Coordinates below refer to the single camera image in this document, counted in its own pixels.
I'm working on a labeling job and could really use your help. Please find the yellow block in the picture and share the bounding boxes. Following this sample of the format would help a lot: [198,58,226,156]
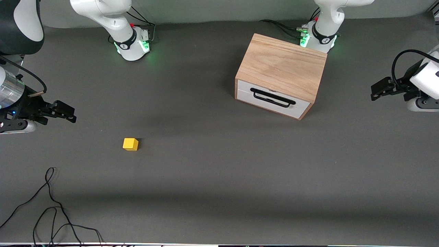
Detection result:
[122,138,139,151]

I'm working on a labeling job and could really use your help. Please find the black metal drawer handle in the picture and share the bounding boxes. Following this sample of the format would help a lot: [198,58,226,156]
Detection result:
[250,88,296,108]

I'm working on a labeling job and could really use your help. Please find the wooden drawer with white front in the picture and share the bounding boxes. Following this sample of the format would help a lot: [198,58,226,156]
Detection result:
[237,80,311,119]

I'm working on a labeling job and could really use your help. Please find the wooden drawer cabinet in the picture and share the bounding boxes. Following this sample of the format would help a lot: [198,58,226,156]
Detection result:
[235,33,328,121]

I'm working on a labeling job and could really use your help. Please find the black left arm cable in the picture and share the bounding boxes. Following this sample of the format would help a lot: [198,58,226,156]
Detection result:
[392,49,439,88]

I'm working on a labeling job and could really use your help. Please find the thin black loose cable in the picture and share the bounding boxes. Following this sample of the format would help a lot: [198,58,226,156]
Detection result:
[33,206,105,247]
[0,167,83,247]

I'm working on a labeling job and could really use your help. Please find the black right base cables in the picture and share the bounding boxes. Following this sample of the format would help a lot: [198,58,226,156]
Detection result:
[126,5,157,44]

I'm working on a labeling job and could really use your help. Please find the black left base cable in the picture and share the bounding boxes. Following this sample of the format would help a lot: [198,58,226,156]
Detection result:
[259,19,304,39]

